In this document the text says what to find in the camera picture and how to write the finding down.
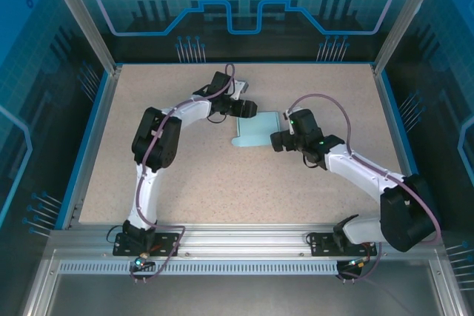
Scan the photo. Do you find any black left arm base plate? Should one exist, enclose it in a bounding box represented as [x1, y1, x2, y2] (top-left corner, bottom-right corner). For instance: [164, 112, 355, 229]
[112, 232, 183, 258]

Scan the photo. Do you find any aluminium side rail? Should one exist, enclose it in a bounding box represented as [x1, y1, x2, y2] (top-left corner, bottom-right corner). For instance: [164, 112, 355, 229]
[370, 64, 424, 230]
[61, 66, 124, 231]

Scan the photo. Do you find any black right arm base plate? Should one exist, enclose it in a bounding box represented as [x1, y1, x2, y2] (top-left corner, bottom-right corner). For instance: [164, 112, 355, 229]
[308, 232, 379, 258]

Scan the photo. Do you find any slotted grey cable duct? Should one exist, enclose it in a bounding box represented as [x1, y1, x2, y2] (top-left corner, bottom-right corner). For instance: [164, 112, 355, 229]
[58, 260, 341, 276]

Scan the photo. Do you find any aluminium mounting rail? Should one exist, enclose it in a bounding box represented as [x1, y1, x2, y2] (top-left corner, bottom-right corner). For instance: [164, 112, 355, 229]
[47, 222, 445, 262]

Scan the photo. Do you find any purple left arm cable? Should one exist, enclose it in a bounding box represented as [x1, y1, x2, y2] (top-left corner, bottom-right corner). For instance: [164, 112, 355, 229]
[129, 63, 236, 283]

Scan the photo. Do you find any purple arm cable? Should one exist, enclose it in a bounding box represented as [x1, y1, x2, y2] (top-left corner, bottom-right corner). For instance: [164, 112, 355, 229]
[129, 63, 236, 283]
[284, 93, 444, 283]

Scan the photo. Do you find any aluminium frame post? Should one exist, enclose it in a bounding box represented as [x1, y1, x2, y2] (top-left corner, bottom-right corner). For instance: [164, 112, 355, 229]
[371, 0, 448, 75]
[41, 0, 124, 75]

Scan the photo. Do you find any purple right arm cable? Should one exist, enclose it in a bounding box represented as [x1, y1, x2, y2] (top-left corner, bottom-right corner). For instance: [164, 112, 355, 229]
[284, 93, 444, 283]

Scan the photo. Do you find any light blue paper box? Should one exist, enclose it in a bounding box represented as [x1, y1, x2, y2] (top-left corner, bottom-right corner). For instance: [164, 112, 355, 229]
[230, 110, 281, 149]

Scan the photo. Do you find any connector with green LED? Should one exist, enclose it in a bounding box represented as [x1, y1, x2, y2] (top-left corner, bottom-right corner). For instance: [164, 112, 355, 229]
[133, 252, 156, 269]
[344, 255, 372, 269]

